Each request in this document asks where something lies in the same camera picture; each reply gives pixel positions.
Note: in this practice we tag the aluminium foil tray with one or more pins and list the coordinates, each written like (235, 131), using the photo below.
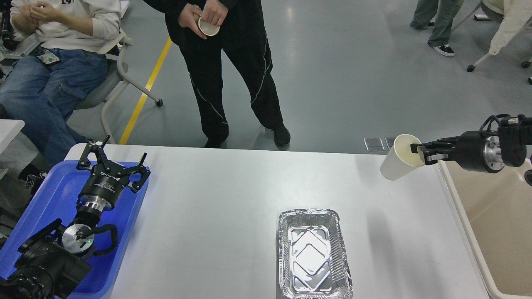
(312, 258)

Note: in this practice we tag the small white side table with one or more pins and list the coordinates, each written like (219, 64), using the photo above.
(8, 131)

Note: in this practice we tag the grey office chair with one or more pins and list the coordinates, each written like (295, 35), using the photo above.
(115, 81)

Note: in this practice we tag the seated person in jeans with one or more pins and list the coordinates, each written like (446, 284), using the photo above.
(44, 87)

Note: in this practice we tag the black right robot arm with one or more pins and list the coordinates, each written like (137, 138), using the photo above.
(501, 141)

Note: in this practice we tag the left floor outlet plate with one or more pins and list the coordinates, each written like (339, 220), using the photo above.
(374, 144)

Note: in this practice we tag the paper cup in person's hands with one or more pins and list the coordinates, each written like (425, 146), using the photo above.
(206, 28)

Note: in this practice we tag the floor outlet plate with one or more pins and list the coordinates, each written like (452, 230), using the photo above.
(374, 144)
(389, 142)

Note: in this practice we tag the beige plastic bin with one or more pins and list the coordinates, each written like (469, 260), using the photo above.
(495, 212)

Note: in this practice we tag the blue plastic tray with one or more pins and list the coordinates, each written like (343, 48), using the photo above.
(56, 199)

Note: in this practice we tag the black equipment at left edge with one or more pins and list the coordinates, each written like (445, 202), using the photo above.
(7, 33)

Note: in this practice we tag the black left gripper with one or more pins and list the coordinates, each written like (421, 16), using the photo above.
(102, 186)

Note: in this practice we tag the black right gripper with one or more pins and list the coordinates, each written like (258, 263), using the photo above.
(472, 151)

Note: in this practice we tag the person in grey trousers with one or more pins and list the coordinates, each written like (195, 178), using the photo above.
(437, 15)

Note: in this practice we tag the white paper cup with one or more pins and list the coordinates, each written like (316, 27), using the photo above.
(400, 160)

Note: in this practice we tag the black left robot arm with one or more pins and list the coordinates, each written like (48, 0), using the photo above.
(71, 239)

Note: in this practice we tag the right floor outlet plate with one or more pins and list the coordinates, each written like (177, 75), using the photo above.
(389, 142)

